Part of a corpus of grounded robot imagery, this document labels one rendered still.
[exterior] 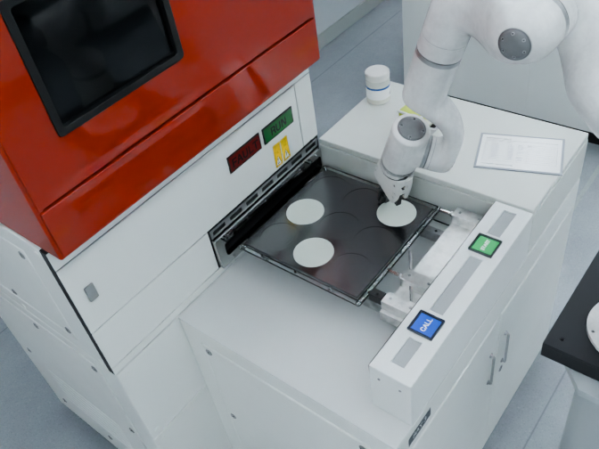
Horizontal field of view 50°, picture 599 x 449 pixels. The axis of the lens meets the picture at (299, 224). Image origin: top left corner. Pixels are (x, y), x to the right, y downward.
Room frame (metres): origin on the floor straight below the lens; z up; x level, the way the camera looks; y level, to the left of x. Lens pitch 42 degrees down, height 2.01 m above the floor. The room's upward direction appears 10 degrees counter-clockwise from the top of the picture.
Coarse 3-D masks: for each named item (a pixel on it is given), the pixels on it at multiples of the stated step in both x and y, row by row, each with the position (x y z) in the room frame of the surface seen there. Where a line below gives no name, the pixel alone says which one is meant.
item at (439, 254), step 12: (456, 228) 1.12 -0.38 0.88; (444, 240) 1.09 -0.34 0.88; (456, 240) 1.08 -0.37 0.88; (432, 252) 1.05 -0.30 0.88; (444, 252) 1.05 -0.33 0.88; (420, 264) 1.02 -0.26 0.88; (432, 264) 1.02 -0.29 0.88; (444, 264) 1.01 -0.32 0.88; (432, 276) 0.98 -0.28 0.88; (384, 312) 0.90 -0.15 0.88; (396, 324) 0.88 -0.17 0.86
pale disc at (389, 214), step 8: (384, 208) 1.21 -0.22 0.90; (392, 208) 1.21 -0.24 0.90; (400, 208) 1.20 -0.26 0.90; (408, 208) 1.20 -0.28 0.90; (384, 216) 1.18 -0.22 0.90; (392, 216) 1.18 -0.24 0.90; (400, 216) 1.17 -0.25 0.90; (408, 216) 1.17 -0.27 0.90; (392, 224) 1.15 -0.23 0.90; (400, 224) 1.15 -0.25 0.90
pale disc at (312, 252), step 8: (304, 240) 1.16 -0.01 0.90; (312, 240) 1.15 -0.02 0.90; (320, 240) 1.14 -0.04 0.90; (296, 248) 1.13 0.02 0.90; (304, 248) 1.13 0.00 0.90; (312, 248) 1.12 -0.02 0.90; (320, 248) 1.12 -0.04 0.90; (328, 248) 1.11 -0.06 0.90; (296, 256) 1.10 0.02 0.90; (304, 256) 1.10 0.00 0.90; (312, 256) 1.09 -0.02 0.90; (320, 256) 1.09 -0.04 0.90; (328, 256) 1.09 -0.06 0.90; (304, 264) 1.07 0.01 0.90; (312, 264) 1.07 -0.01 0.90; (320, 264) 1.06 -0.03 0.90
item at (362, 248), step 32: (320, 192) 1.33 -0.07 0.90; (352, 192) 1.30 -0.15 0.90; (288, 224) 1.22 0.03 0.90; (320, 224) 1.20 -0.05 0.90; (352, 224) 1.18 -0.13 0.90; (384, 224) 1.16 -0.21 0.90; (416, 224) 1.14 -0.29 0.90; (288, 256) 1.11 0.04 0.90; (352, 256) 1.07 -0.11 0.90; (384, 256) 1.05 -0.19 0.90; (352, 288) 0.97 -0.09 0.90
